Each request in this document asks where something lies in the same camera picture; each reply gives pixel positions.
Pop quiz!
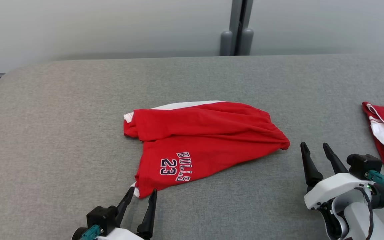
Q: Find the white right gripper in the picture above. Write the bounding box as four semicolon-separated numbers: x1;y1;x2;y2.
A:
300;142;372;239

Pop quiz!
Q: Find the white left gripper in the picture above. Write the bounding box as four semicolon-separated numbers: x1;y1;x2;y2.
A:
95;187;158;240

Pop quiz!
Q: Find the red Bulls shorts white trim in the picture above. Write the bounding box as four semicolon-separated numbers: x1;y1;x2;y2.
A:
123;101;291;199

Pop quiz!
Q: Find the grey fabric sofa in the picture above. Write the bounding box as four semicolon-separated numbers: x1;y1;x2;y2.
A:
0;53;384;240

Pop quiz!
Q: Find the grey cylindrical bumper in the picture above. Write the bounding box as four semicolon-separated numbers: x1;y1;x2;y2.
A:
220;31;233;56
240;28;254;56

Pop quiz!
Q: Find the left camera cable teal plug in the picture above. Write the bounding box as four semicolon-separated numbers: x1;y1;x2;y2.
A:
80;225;101;240

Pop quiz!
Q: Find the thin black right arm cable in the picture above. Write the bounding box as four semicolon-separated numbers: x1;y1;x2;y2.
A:
354;187;374;240

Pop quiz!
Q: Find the grey metal wall post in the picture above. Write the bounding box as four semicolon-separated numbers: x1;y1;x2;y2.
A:
229;0;254;56

